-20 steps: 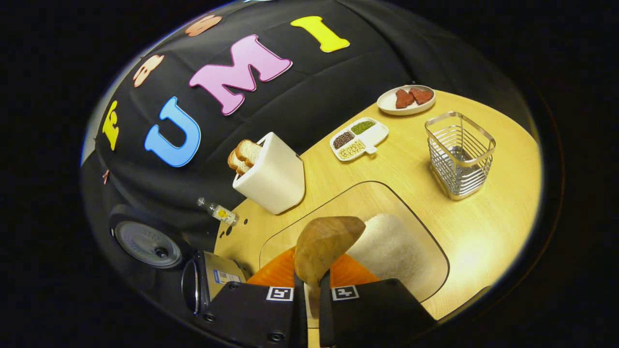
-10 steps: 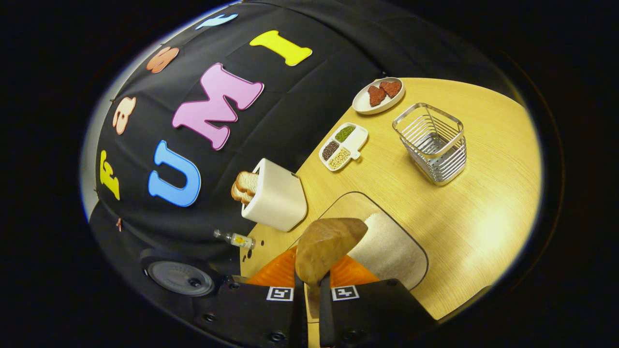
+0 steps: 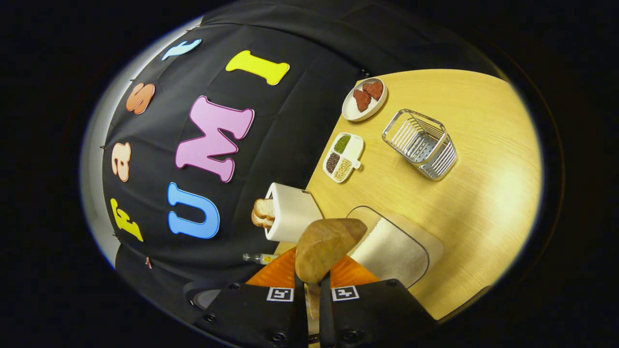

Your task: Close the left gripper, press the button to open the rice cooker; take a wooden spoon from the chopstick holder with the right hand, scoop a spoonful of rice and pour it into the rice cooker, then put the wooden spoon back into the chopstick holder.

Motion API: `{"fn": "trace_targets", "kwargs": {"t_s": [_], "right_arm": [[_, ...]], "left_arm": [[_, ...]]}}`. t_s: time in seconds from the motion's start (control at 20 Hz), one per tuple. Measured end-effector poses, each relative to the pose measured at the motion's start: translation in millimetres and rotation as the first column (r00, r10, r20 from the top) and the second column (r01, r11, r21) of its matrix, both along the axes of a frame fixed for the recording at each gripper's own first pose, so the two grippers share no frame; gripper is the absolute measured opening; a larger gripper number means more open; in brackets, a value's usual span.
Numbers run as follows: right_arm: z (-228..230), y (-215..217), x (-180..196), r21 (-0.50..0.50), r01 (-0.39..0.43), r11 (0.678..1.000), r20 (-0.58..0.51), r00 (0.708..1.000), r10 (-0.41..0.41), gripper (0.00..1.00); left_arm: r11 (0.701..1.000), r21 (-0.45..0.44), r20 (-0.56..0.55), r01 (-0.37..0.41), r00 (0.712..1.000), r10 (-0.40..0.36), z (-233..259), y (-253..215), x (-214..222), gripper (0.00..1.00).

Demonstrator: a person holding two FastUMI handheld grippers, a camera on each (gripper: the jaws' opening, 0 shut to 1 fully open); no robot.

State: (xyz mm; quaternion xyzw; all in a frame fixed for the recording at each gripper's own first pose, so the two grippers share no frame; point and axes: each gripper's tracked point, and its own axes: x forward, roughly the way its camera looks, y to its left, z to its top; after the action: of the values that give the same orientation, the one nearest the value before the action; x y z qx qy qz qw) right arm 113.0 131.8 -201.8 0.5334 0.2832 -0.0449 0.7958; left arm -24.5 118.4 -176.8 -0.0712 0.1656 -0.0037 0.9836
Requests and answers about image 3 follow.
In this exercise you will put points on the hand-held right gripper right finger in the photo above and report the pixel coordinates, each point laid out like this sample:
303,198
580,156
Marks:
377,309

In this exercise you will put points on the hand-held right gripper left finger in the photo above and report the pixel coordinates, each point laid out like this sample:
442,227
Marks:
251,314

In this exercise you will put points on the dark grey rice cooker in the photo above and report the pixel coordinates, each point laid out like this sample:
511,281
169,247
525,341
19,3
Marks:
205,297

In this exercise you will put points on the white rice container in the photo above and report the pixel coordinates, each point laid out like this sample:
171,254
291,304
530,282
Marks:
391,251

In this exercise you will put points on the wooden spoon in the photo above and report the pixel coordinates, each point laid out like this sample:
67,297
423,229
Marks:
324,246

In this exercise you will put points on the small clear glass bottle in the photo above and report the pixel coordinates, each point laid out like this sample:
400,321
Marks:
263,258

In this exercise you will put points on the toast bread slice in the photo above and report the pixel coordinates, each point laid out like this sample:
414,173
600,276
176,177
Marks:
265,208
261,221

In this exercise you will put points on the white toaster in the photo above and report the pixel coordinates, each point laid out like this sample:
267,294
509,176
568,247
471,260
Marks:
292,215

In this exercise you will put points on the white divided bean dish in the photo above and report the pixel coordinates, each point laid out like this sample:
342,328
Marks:
343,157

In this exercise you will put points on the white round plate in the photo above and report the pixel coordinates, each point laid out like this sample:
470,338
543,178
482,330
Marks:
350,112

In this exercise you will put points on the red meat piece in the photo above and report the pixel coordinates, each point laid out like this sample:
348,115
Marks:
361,100
374,90

